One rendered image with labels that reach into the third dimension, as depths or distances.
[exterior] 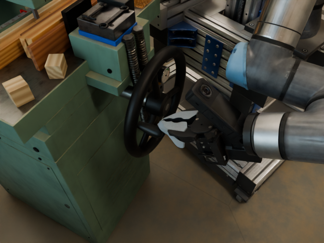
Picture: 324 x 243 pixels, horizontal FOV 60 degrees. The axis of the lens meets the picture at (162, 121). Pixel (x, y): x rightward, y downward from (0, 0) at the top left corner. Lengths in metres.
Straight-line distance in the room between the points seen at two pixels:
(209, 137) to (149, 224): 0.96
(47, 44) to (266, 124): 0.50
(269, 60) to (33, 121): 0.47
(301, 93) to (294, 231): 1.09
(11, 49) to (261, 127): 0.58
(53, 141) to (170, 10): 0.72
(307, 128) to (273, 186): 1.17
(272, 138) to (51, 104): 0.46
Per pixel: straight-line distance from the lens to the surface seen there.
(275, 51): 0.51
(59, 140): 0.74
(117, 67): 0.66
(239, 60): 0.51
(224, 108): 0.48
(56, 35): 0.72
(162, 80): 1.00
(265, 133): 0.45
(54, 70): 0.67
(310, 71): 0.51
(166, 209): 1.44
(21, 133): 0.64
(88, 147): 0.86
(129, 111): 0.58
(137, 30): 0.66
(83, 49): 0.70
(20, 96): 0.63
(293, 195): 1.61
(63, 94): 0.68
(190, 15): 1.24
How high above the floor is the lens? 1.32
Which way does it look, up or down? 50 degrees down
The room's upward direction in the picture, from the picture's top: straight up
